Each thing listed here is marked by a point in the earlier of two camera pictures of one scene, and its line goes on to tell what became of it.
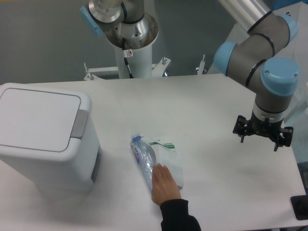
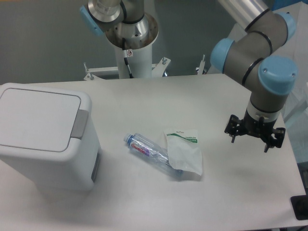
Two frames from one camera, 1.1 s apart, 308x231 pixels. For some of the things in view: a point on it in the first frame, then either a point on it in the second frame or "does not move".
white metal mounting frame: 157,70 does not move
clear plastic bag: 167,154 -> 184,152
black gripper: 270,129 -> 255,128
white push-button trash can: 48,134 does not move
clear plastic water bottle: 145,154 -> 155,153
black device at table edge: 300,204 does not move
